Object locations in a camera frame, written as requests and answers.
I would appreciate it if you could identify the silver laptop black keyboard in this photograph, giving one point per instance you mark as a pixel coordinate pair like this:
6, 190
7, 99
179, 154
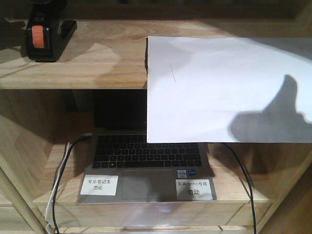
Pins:
147, 172

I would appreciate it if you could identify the black stapler orange button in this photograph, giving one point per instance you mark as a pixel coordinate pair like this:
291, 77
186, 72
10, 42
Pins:
46, 38

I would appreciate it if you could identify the white label sticker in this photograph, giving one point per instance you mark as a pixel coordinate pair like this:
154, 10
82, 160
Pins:
193, 189
99, 185

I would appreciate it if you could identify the white label sticker left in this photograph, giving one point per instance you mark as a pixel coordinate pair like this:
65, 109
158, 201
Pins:
99, 185

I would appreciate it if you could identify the white label sticker right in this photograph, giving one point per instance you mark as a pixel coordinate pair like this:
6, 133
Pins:
193, 189

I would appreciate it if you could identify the white paper sheet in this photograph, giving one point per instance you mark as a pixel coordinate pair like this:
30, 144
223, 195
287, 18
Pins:
229, 90

